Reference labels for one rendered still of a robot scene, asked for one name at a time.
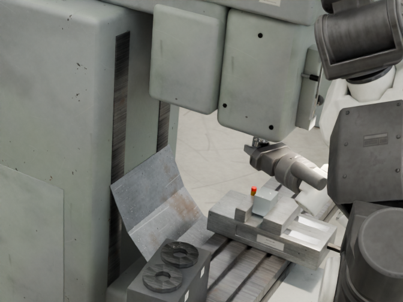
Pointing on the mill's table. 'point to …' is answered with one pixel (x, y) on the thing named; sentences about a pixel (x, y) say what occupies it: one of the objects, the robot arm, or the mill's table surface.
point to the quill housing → (262, 74)
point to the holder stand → (173, 275)
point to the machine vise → (274, 241)
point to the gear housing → (279, 9)
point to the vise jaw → (280, 216)
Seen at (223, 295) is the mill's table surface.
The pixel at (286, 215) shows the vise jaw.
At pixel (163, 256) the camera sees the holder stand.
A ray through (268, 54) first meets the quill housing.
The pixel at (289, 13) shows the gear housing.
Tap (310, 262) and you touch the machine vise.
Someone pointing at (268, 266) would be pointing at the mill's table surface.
